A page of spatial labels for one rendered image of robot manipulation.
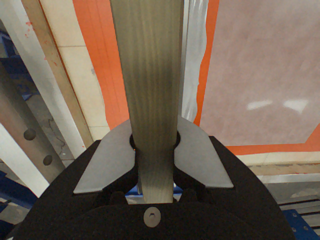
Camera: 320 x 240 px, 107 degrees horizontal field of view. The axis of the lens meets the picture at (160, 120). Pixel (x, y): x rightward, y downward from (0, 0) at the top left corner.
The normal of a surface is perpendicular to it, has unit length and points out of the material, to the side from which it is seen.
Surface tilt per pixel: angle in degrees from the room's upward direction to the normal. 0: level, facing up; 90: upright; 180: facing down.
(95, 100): 0
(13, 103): 90
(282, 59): 0
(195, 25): 28
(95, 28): 0
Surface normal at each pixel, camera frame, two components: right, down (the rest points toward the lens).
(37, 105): 0.02, 0.49
